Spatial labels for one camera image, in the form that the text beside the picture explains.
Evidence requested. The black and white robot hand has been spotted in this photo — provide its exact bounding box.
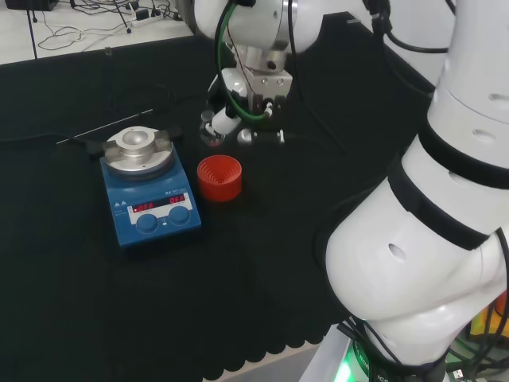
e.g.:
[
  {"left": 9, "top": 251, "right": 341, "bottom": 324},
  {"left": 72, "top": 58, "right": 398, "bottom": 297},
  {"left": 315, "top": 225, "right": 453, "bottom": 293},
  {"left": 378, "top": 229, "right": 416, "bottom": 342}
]
[{"left": 200, "top": 67, "right": 295, "bottom": 147}]

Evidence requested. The heater with blue base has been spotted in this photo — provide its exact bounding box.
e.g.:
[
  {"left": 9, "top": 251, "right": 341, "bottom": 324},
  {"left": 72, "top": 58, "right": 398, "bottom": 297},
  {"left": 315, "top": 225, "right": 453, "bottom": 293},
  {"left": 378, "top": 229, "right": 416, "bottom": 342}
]
[{"left": 99, "top": 126, "right": 203, "bottom": 250}]

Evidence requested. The white power strip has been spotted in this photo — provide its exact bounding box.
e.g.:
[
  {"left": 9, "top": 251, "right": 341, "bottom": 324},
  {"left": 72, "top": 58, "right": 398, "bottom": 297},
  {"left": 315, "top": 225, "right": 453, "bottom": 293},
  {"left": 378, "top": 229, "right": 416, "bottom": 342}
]
[{"left": 130, "top": 13, "right": 165, "bottom": 29}]

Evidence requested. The thin metal probe rod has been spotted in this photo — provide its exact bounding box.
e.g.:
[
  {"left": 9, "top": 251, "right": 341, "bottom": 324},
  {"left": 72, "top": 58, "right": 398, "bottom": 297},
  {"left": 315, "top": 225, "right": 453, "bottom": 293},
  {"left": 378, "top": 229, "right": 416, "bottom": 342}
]
[{"left": 56, "top": 108, "right": 154, "bottom": 145}]

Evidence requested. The dark tripod leg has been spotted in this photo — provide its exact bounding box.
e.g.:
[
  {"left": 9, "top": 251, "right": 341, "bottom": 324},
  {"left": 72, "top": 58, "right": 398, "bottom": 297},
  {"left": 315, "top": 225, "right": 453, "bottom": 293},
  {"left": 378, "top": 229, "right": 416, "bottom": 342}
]
[{"left": 26, "top": 10, "right": 40, "bottom": 60}]

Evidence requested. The black bench cloth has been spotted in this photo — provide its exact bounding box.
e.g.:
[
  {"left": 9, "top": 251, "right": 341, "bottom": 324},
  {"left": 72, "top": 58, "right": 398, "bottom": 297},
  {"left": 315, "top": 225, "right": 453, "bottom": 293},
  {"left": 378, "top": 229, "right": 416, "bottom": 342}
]
[{"left": 0, "top": 11, "right": 438, "bottom": 382}]

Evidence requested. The black equipment box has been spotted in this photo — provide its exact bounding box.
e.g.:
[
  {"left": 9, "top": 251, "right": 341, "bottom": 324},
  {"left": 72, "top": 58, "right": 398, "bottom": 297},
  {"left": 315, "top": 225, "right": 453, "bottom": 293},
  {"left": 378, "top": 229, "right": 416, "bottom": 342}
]
[{"left": 4, "top": 0, "right": 60, "bottom": 13}]

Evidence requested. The yellow stop button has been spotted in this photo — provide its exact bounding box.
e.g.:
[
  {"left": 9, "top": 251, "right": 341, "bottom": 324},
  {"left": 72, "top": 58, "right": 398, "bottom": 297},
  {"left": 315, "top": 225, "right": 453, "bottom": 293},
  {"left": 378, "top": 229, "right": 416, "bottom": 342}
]
[{"left": 470, "top": 293, "right": 509, "bottom": 340}]

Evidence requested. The green cable on arm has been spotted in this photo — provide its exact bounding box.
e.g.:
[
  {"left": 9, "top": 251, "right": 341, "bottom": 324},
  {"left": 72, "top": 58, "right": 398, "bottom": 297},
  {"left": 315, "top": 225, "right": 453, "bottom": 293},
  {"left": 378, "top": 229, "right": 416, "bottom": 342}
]
[{"left": 215, "top": 2, "right": 266, "bottom": 122}]

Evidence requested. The red ribbed flask ring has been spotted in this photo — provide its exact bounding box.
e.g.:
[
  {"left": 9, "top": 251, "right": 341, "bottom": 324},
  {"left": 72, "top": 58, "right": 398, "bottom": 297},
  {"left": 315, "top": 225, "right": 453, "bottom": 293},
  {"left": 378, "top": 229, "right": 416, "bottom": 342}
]
[{"left": 196, "top": 155, "right": 243, "bottom": 205}]

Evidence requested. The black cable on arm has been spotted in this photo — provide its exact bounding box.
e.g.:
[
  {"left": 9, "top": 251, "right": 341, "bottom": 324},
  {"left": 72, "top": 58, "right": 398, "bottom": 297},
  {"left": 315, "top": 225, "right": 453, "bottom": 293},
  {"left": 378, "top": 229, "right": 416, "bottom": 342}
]
[{"left": 363, "top": 0, "right": 451, "bottom": 54}]

